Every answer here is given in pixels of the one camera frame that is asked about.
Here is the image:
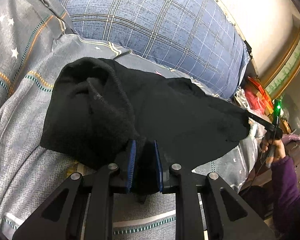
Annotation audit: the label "black pants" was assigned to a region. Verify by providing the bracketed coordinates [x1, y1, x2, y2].
[40, 57, 250, 197]

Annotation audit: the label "purple sleeve forearm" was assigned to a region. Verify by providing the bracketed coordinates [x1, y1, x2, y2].
[271, 156, 300, 234]

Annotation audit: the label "person's hand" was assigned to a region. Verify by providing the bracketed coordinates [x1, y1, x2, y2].
[261, 137, 286, 165]

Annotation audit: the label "red packaging pile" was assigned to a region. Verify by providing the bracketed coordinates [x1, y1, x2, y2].
[244, 77, 274, 116]

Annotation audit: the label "gold framed picture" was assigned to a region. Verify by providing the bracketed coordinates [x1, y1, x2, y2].
[261, 24, 300, 99]

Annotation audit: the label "silver plastic bags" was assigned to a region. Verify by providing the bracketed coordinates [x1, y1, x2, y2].
[234, 88, 249, 109]

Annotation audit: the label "blue plaid pillow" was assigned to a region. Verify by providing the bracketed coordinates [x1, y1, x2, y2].
[59, 0, 250, 99]

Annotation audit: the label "grey patterned bed sheet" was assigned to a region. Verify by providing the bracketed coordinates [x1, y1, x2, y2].
[0, 0, 258, 239]

